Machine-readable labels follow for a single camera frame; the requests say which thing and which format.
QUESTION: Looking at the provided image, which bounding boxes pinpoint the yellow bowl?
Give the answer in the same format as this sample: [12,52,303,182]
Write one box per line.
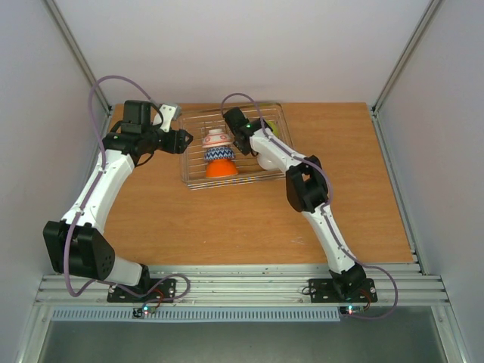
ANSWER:
[256,117,281,172]

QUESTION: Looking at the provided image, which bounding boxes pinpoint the grey slotted cable duct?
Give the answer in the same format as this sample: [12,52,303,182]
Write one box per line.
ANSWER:
[51,307,340,323]

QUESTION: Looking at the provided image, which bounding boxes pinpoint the blue patterned bowl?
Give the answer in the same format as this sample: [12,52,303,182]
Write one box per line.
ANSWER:
[204,146,235,163]

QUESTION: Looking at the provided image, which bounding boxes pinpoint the wire dish rack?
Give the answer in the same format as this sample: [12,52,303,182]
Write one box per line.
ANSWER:
[178,101,297,190]

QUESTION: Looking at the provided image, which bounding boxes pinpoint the red patterned bowl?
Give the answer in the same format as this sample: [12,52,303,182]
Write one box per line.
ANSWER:
[202,129,232,149]

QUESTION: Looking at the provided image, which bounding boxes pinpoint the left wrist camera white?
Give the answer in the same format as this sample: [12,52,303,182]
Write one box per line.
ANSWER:
[153,104,182,132]

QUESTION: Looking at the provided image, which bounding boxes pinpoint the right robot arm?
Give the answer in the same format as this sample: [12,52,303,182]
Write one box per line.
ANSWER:
[222,107,367,302]

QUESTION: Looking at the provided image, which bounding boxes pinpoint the right controller board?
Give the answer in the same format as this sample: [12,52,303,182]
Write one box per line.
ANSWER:
[340,305,365,315]

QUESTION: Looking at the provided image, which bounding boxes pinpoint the white bowl orange outside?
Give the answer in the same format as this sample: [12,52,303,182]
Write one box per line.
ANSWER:
[206,159,238,178]

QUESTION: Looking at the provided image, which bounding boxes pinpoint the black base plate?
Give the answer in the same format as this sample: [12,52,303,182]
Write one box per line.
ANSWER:
[107,278,176,303]
[306,278,378,303]

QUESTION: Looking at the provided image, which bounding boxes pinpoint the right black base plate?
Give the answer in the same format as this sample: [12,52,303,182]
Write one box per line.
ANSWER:
[306,278,378,303]

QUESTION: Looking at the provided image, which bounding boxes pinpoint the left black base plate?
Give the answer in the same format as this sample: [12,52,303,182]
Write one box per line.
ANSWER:
[107,278,176,303]

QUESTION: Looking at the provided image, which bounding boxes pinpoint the controller board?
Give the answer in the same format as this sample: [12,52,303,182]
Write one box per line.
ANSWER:
[340,305,365,315]
[132,306,157,318]

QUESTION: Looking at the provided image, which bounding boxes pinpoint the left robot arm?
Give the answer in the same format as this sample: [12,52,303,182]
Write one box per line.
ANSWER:
[43,101,193,301]

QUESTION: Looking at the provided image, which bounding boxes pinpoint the left controller board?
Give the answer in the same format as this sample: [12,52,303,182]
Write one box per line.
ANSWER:
[132,306,157,318]

